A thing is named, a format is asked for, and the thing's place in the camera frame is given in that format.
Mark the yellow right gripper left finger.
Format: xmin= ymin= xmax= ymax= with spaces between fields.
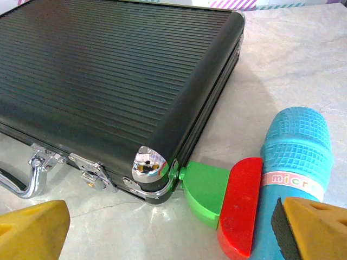
xmin=0 ymin=199 xmax=71 ymax=260

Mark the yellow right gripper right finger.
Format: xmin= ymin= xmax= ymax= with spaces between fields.
xmin=271 ymin=197 xmax=347 ymax=260

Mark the red wooden toy piece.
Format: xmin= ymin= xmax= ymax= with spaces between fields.
xmin=216 ymin=157 xmax=264 ymax=258

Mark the chrome case latch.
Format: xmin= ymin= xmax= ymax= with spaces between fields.
xmin=67 ymin=152 xmax=119 ymax=194

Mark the blue toy microphone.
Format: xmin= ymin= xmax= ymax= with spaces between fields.
xmin=249 ymin=107 xmax=334 ymax=260

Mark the green wooden toy piece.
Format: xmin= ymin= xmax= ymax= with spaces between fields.
xmin=179 ymin=160 xmax=231 ymax=230

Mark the black ribbed aluminium case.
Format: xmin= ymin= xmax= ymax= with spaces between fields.
xmin=0 ymin=0 xmax=246 ymax=208

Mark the chrome case handle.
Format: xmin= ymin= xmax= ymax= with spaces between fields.
xmin=0 ymin=150 xmax=48 ymax=200

